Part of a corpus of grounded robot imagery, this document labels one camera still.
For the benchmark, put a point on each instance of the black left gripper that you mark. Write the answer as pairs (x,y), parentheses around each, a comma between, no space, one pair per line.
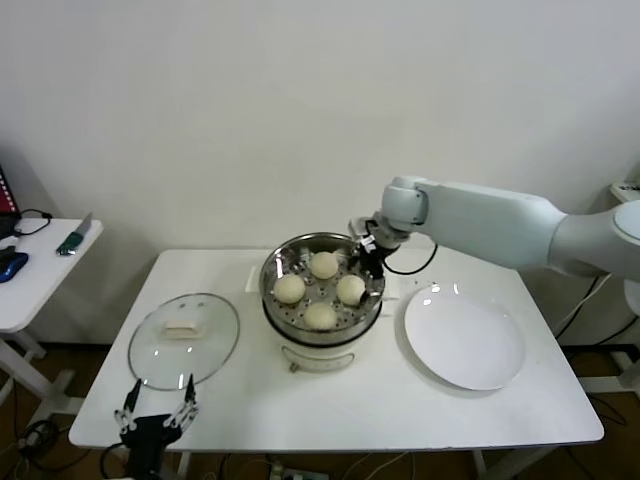
(145,435)

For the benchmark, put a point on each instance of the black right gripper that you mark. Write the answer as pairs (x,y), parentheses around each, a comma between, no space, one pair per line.
(372,265)

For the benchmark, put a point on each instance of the white steamed baozi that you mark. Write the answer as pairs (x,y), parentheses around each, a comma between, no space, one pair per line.
(323,265)
(350,290)
(289,290)
(320,317)

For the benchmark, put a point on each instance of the round glass pot lid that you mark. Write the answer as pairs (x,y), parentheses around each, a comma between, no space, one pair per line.
(185,350)

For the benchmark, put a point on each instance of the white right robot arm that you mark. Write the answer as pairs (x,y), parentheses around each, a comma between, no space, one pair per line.
(500,215)

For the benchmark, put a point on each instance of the stainless steel steamer basket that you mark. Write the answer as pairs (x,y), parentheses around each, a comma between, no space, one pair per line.
(280,260)

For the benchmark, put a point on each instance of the large white plate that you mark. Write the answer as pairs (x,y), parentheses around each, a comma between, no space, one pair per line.
(460,340)

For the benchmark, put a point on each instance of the white floor plug socket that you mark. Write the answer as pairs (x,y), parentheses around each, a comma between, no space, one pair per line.
(31,440)

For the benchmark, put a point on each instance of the white floor power strip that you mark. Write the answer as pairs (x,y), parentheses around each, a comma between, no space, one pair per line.
(295,472)

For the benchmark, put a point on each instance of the white side table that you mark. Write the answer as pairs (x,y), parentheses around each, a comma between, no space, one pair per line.
(45,280)

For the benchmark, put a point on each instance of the blue computer mouse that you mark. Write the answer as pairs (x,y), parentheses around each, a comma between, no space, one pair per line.
(12,266)

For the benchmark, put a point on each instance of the small white device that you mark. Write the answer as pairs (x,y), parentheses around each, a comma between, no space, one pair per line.
(9,242)

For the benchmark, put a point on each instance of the laptop with red screen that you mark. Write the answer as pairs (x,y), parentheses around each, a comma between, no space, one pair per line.
(7,195)

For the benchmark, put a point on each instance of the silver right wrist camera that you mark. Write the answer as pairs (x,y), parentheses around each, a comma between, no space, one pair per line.
(362,230)

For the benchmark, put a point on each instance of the white metal floor frame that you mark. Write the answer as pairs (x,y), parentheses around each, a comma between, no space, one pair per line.
(612,385)

